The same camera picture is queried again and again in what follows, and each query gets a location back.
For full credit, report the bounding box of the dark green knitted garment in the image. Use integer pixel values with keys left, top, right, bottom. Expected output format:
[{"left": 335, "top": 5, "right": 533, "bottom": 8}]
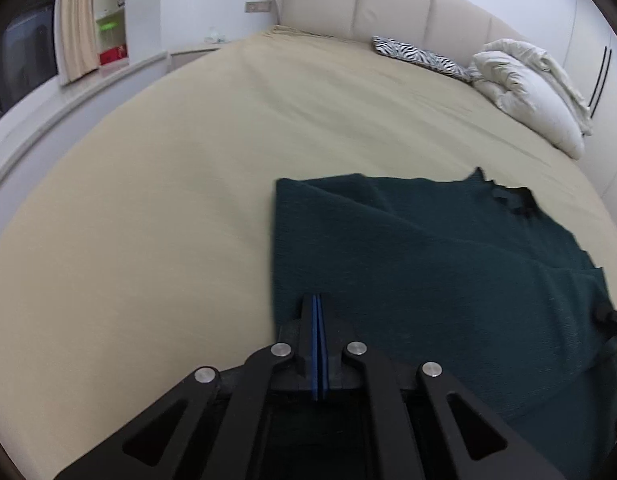
[{"left": 273, "top": 170, "right": 617, "bottom": 479}]

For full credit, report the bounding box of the beige bed sheet mattress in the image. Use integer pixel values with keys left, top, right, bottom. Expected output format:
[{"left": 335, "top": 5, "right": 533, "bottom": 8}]
[{"left": 0, "top": 27, "right": 617, "bottom": 479}]

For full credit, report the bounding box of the white folded duvet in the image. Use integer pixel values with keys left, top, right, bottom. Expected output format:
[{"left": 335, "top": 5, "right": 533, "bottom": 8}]
[{"left": 469, "top": 38, "right": 593, "bottom": 160}]

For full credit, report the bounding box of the zebra print pillow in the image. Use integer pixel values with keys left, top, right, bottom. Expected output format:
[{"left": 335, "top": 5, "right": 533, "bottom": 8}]
[{"left": 372, "top": 36, "right": 472, "bottom": 84}]

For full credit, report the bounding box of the white bedside table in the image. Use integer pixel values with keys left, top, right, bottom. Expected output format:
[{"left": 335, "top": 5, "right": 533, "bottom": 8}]
[{"left": 170, "top": 41, "right": 230, "bottom": 72}]

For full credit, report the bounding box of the red box on shelf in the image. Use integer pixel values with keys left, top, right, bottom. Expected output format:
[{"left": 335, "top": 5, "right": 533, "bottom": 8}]
[{"left": 99, "top": 44, "right": 128, "bottom": 66}]

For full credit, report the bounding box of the green tray on shelf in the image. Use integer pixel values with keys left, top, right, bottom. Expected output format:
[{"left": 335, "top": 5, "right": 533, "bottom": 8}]
[{"left": 96, "top": 12, "right": 124, "bottom": 34}]

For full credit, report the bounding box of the cream padded headboard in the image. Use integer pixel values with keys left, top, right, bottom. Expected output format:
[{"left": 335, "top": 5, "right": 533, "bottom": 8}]
[{"left": 273, "top": 0, "right": 523, "bottom": 65}]

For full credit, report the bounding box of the beige curtain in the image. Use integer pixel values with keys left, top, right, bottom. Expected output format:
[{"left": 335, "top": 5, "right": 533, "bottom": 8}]
[{"left": 54, "top": 0, "right": 99, "bottom": 86}]

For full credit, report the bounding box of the dark window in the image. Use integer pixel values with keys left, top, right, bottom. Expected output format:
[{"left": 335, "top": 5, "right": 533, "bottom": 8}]
[{"left": 0, "top": 0, "right": 58, "bottom": 118}]

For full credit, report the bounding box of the white open shelf unit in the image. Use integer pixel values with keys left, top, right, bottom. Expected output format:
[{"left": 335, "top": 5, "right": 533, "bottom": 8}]
[{"left": 92, "top": 0, "right": 131, "bottom": 68}]

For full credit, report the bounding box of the white wardrobe with black handles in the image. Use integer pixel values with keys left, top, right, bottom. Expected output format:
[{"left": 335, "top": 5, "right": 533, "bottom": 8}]
[{"left": 564, "top": 0, "right": 617, "bottom": 223}]

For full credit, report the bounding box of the wall switch plate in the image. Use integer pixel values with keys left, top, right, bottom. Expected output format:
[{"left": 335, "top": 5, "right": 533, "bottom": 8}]
[{"left": 244, "top": 0, "right": 273, "bottom": 13}]

